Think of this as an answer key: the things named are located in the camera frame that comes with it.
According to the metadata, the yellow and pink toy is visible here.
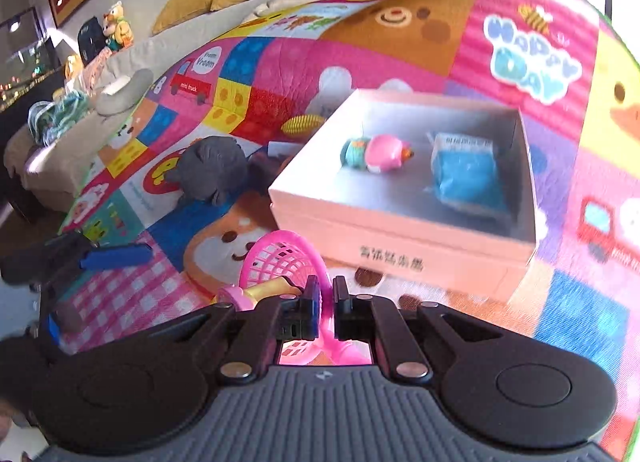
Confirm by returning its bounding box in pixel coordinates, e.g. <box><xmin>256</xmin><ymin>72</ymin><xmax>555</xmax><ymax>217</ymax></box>
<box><xmin>212</xmin><ymin>278</ymin><xmax>296</xmax><ymax>310</ymax></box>

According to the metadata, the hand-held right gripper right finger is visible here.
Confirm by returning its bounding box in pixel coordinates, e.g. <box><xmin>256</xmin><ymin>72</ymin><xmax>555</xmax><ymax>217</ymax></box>
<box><xmin>332</xmin><ymin>276</ymin><xmax>507</xmax><ymax>384</ymax></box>

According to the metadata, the black bag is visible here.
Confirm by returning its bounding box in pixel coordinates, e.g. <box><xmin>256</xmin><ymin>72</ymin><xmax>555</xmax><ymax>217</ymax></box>
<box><xmin>77</xmin><ymin>16</ymin><xmax>108</xmax><ymax>63</ymax></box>

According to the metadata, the grey plush toy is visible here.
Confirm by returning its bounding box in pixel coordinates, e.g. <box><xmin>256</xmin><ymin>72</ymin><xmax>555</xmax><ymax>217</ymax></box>
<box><xmin>165</xmin><ymin>136</ymin><xmax>249</xmax><ymax>206</ymax></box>

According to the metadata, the pink cardboard box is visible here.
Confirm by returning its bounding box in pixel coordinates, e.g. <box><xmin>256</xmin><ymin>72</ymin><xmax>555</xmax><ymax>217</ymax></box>
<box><xmin>268</xmin><ymin>88</ymin><xmax>538</xmax><ymax>304</ymax></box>

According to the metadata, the orange plush bear toy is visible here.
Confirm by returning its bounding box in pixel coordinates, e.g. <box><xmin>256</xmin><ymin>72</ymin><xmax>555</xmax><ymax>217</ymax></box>
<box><xmin>102</xmin><ymin>1</ymin><xmax>136</xmax><ymax>52</ymax></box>

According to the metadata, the blue packet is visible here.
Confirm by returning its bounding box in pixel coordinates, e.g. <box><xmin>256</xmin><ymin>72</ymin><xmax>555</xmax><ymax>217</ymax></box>
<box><xmin>427</xmin><ymin>132</ymin><xmax>511</xmax><ymax>215</ymax></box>

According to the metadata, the pink toy net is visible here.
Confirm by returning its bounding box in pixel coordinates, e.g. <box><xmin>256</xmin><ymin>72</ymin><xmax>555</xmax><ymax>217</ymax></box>
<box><xmin>239</xmin><ymin>231</ymin><xmax>373</xmax><ymax>367</ymax></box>

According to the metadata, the beige sofa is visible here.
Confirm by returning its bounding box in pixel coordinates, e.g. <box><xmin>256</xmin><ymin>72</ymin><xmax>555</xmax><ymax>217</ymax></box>
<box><xmin>4</xmin><ymin>0</ymin><xmax>381</xmax><ymax>215</ymax></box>

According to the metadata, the black television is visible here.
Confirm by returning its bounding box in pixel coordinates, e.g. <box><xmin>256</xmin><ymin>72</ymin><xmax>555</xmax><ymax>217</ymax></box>
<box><xmin>0</xmin><ymin>7</ymin><xmax>56</xmax><ymax>113</ymax></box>

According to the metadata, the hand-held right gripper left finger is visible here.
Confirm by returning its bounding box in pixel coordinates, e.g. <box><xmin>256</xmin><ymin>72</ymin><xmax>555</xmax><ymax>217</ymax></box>
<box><xmin>150</xmin><ymin>276</ymin><xmax>322</xmax><ymax>384</ymax></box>

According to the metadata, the colourful printed play mat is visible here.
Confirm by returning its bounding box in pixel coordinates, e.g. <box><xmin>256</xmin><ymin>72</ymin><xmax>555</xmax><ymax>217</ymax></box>
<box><xmin>57</xmin><ymin>0</ymin><xmax>640</xmax><ymax>462</ymax></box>

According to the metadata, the pink and teal toy figure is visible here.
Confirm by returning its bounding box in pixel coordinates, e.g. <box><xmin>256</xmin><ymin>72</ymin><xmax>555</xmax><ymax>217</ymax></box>
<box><xmin>340</xmin><ymin>134</ymin><xmax>415</xmax><ymax>175</ymax></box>

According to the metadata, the yellow corn toy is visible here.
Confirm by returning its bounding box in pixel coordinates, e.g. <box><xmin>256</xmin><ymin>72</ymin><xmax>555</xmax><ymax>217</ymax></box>
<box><xmin>281</xmin><ymin>114</ymin><xmax>326</xmax><ymax>138</ymax></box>

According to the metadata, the grey cushion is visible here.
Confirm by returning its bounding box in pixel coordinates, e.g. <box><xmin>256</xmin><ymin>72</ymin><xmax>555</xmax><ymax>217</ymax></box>
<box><xmin>95</xmin><ymin>68</ymin><xmax>155</xmax><ymax>115</ymax></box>

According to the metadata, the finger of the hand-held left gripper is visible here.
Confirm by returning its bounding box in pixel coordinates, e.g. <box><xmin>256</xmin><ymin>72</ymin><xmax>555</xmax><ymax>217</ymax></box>
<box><xmin>30</xmin><ymin>287</ymin><xmax>83</xmax><ymax>358</ymax></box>
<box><xmin>0</xmin><ymin>233</ymin><xmax>153</xmax><ymax>288</ymax></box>

